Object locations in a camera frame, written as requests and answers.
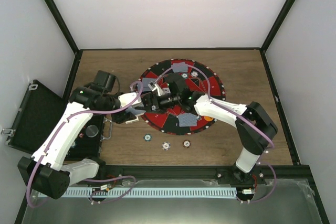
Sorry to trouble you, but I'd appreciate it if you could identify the red 100 chip stack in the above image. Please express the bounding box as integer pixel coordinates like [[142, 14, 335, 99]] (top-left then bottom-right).
[[183, 140, 191, 148]]

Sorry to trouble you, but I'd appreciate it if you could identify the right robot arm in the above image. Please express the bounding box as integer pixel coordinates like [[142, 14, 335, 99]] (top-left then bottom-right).
[[141, 91, 278, 184]]

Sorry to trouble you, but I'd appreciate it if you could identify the green blue 50 chip stack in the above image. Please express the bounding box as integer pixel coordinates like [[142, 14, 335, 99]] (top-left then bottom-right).
[[143, 134, 152, 142]]

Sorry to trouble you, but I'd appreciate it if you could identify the orange blue 10 chip stack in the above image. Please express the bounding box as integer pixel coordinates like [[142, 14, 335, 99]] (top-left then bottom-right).
[[162, 142, 171, 151]]

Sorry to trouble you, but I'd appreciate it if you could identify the dealt card bottom seat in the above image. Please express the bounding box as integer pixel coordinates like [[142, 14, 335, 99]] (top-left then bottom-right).
[[177, 113, 198, 127]]

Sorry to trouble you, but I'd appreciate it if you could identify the round red black poker mat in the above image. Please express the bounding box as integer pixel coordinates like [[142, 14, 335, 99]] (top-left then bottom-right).
[[140, 59, 226, 135]]

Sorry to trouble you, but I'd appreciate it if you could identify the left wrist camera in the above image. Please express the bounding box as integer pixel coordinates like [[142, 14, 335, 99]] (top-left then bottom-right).
[[92, 70, 116, 93]]

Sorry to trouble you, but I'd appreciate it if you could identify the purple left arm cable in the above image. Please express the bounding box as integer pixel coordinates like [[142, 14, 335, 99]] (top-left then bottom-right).
[[27, 81, 144, 208]]

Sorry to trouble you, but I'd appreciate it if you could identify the dealt card top seat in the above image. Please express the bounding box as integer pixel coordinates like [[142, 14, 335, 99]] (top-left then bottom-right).
[[172, 64, 188, 73]]

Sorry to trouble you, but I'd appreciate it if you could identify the black poker set case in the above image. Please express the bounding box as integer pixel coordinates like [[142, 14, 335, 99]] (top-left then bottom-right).
[[5, 80, 105, 162]]

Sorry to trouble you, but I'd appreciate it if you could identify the white card box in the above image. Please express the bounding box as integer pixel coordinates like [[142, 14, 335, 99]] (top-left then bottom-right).
[[125, 116, 139, 124]]

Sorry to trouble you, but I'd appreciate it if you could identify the dealt card seat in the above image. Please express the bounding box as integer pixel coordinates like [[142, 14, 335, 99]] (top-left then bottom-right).
[[172, 64, 188, 73], [142, 78, 156, 91], [177, 113, 198, 127]]

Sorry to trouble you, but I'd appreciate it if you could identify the orange dealer button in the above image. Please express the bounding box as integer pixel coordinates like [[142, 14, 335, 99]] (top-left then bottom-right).
[[204, 116, 213, 122]]

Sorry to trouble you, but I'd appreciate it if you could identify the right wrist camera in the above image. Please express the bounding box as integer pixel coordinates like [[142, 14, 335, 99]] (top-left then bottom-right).
[[165, 73, 189, 96]]

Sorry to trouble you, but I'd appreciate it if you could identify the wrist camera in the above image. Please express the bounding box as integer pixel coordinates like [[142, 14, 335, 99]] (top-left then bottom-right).
[[92, 70, 116, 93], [165, 73, 189, 96]]

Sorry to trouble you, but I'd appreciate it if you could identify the blue backed card deck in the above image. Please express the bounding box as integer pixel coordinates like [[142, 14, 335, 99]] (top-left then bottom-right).
[[127, 106, 145, 116]]

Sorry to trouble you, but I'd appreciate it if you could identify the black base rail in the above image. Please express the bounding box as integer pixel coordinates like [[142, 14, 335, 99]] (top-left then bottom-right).
[[93, 165, 312, 186]]

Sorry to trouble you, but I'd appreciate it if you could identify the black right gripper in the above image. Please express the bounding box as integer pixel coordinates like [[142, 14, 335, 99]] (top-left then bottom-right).
[[136, 93, 181, 115]]

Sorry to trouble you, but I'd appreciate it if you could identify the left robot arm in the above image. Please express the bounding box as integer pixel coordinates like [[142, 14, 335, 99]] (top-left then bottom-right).
[[18, 87, 142, 208]]

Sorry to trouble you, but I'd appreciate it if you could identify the round grey metal disc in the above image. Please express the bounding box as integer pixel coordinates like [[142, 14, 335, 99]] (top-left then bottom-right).
[[85, 125, 99, 138]]

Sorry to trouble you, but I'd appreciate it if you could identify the black enclosure frame post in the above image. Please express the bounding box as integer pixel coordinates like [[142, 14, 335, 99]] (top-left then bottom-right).
[[28, 0, 81, 51]]

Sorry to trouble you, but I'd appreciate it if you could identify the light blue slotted cable duct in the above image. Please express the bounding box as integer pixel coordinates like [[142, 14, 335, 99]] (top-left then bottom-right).
[[62, 187, 237, 199]]

